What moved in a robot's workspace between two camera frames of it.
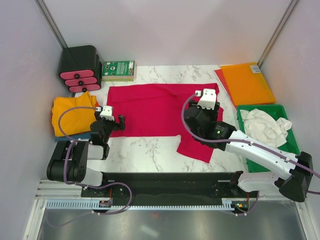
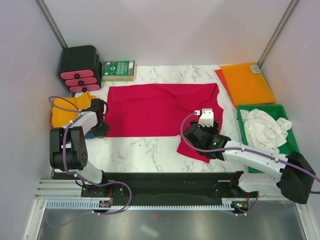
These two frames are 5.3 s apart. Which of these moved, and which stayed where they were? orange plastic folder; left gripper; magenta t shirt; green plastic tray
Moved: left gripper
Stayed: green plastic tray; magenta t shirt; orange plastic folder
